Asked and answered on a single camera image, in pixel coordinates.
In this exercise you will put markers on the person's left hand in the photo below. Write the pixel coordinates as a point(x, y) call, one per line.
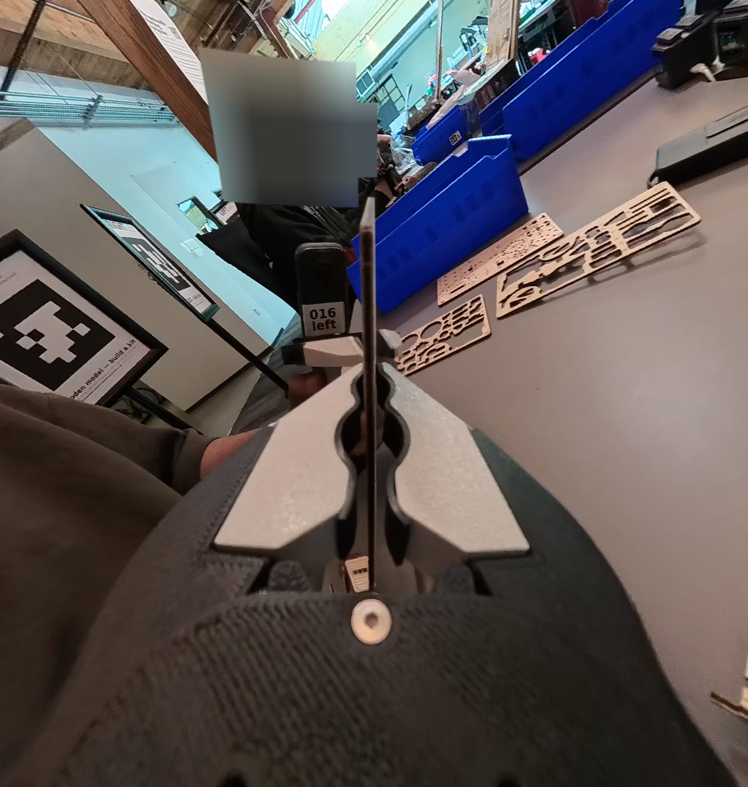
point(303, 387)

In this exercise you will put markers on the white plug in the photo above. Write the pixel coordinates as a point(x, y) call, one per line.
point(701, 67)

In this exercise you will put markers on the wooden sheet with fine parts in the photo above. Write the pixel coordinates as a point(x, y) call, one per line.
point(503, 258)

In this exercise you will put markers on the black power adapter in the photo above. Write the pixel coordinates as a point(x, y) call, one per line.
point(718, 147)

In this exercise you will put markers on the small wooden sheet oval cutouts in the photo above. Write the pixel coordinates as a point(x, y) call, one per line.
point(481, 320)

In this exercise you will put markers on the upright wooden sheet display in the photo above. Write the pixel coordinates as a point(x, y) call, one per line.
point(503, 31)

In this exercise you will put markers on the wooden sheet with wheel parts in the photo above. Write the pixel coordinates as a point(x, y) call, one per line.
point(369, 276)

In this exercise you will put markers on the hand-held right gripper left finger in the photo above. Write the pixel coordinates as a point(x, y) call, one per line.
point(281, 492)

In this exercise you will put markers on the framed marker poster on stand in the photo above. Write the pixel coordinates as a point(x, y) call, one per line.
point(146, 258)

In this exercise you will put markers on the blue plastic bin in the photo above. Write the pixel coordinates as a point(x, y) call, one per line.
point(435, 147)
point(583, 92)
point(441, 233)

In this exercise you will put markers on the framed black-white marker poster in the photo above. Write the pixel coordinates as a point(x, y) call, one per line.
point(42, 326)

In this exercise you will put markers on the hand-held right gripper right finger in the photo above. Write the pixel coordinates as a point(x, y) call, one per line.
point(460, 492)

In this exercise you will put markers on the wooden sheet with long cutouts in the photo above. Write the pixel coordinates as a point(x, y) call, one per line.
point(684, 215)

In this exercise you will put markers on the person's brown clothing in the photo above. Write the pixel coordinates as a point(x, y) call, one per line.
point(54, 522)

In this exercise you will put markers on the person's left forearm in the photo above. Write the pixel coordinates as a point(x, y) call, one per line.
point(226, 452)

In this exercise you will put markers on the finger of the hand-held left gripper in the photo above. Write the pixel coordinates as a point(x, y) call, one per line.
point(389, 344)
point(331, 351)

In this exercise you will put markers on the partly built wooden model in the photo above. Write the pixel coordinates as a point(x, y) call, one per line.
point(358, 572)

